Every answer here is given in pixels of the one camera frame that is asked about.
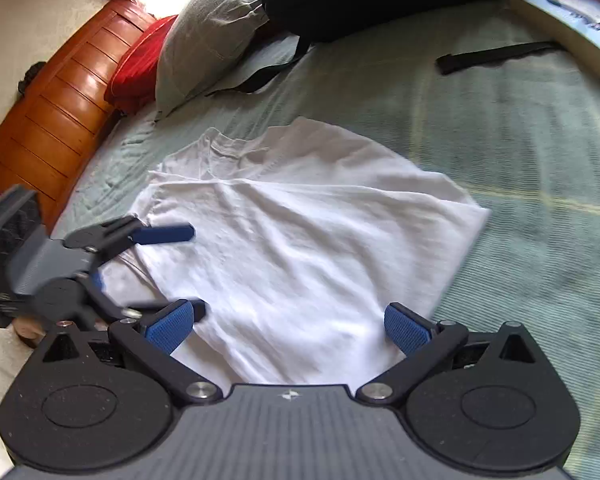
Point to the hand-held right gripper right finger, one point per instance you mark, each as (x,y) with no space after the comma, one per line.
(405,327)

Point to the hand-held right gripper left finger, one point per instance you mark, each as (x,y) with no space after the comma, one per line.
(172,325)

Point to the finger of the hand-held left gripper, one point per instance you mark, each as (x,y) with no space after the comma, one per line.
(165,234)
(115,306)

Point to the white printed long-sleeve shirt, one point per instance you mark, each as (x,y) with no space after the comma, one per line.
(290,240)

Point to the person's left hand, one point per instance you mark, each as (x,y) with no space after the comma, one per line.
(30,334)

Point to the person's white clothing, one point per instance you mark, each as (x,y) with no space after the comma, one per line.
(0,385)

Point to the wooden headboard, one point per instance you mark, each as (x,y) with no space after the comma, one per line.
(65,110)

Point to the red pillow at headboard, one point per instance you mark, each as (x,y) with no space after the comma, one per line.
(140,65)

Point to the grey pillow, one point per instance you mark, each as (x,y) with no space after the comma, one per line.
(205,35)

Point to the paperback book with blue cover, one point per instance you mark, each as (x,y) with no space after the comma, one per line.
(580,25)

